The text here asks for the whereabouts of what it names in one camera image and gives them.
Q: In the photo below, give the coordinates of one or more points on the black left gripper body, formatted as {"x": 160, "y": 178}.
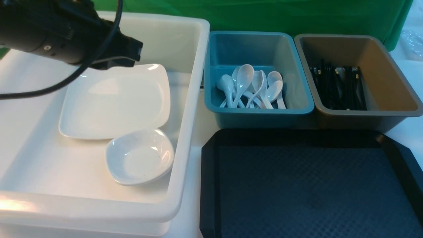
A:
{"x": 115, "y": 46}

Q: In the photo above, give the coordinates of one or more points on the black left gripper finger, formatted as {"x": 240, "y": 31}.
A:
{"x": 105, "y": 63}

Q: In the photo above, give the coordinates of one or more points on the large white square plate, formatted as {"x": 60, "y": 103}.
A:
{"x": 108, "y": 104}

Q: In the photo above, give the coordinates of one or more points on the white small dish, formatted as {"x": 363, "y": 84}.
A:
{"x": 139, "y": 157}

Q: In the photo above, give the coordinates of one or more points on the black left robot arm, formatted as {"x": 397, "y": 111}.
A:
{"x": 64, "y": 30}

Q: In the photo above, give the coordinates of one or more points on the white spoons pile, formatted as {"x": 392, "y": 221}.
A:
{"x": 246, "y": 88}

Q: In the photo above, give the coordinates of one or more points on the teal plastic spoon bin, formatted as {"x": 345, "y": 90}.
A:
{"x": 266, "y": 51}

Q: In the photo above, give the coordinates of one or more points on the black serving tray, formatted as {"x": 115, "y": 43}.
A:
{"x": 282, "y": 183}

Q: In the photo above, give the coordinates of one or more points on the black chopsticks bundle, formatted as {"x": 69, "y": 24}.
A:
{"x": 339, "y": 88}

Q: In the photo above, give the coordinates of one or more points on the brown plastic chopstick bin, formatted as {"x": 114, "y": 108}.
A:
{"x": 389, "y": 97}

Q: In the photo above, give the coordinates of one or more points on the green backdrop cloth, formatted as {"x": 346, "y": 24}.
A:
{"x": 380, "y": 19}

